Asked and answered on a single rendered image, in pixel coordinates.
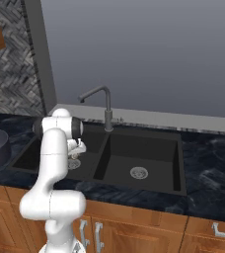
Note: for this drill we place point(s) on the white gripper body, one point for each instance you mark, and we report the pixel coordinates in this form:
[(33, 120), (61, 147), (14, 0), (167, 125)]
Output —
[(75, 147)]

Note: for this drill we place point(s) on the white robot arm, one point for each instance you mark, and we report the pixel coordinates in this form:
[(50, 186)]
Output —
[(52, 171)]

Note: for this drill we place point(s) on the grey sink tap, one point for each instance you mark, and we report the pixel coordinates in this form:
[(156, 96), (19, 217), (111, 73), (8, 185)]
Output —
[(108, 115)]

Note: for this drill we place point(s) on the black double basin sink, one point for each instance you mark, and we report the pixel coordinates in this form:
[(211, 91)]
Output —
[(140, 154)]

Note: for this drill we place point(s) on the wooden cupboard door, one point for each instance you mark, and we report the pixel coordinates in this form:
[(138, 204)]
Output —
[(78, 234), (2, 227), (206, 247), (140, 238)]

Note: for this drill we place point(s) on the wooden drawer front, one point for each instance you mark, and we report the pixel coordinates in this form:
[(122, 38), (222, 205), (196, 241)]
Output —
[(134, 214), (200, 227)]

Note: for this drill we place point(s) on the grey window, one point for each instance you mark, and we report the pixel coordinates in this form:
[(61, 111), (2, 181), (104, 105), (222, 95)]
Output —
[(144, 49)]

